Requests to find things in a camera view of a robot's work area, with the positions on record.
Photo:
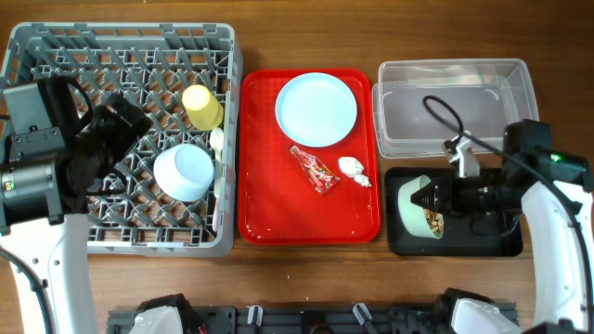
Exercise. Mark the clear plastic bin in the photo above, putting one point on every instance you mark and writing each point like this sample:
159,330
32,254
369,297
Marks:
487,94

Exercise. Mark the light blue bowl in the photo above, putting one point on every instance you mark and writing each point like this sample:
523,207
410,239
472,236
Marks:
184,172

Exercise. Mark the green bowl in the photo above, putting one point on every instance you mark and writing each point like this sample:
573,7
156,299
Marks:
412,215

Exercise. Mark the black waste tray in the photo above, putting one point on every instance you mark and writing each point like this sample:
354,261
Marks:
464,236

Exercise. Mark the crumpled white tissue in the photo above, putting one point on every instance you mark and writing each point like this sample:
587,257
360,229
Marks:
354,169

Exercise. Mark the light blue plate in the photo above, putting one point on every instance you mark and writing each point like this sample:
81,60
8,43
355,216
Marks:
316,110

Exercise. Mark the grey dishwasher rack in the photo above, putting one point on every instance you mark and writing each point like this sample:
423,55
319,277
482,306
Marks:
151,64

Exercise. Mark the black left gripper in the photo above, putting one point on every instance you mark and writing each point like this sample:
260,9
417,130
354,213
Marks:
124,137

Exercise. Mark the white plastic spoon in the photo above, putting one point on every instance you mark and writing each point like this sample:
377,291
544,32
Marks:
217,143

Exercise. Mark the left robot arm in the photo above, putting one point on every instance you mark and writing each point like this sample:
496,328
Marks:
45,184

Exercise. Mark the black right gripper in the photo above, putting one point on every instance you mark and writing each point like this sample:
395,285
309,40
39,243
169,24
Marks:
450,199

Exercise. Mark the red snack wrapper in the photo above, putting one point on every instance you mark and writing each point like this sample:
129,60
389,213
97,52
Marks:
319,175

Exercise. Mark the yellow plastic cup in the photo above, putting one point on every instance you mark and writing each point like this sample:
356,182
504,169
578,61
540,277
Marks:
203,109

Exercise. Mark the red plastic tray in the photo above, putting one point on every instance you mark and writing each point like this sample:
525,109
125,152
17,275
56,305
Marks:
276,203

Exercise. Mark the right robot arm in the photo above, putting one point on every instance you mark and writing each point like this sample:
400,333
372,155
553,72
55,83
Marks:
551,189

